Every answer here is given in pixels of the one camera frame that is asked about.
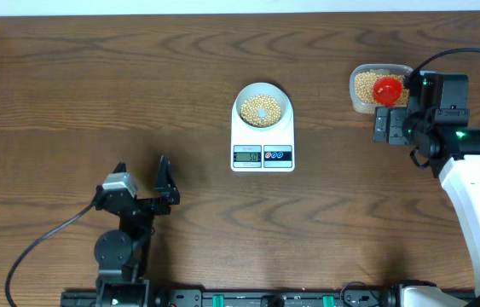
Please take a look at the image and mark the left black cable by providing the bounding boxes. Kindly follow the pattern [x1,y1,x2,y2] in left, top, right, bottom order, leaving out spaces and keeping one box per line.
[4,202,98,307]

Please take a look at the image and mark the white kitchen scale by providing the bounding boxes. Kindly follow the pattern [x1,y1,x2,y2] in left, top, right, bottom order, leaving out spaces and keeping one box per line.
[230,108,296,172]

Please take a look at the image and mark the clear plastic container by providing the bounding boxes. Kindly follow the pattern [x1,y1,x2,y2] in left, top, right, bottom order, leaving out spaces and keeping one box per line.
[350,64,413,114]

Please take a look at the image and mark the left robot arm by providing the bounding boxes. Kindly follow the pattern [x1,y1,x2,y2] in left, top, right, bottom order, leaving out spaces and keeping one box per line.
[91,156,180,307]

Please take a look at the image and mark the grey bowl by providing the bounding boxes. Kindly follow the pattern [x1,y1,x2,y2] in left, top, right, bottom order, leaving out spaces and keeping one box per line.
[232,82,292,130]

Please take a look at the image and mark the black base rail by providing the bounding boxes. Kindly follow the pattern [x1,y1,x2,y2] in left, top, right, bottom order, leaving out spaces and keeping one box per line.
[60,289,477,307]

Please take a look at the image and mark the soybeans in container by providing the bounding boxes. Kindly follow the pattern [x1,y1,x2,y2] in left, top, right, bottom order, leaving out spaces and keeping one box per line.
[354,71,405,106]

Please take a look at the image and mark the soybeans in bowl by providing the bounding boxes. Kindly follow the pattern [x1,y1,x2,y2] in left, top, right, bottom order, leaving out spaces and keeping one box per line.
[240,95,282,128]

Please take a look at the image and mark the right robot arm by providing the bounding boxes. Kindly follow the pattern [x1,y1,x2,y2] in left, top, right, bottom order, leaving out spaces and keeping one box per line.
[373,72,480,306]

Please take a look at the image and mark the red measuring scoop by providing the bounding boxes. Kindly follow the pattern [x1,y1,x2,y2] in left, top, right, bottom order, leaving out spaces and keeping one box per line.
[373,77,403,107]

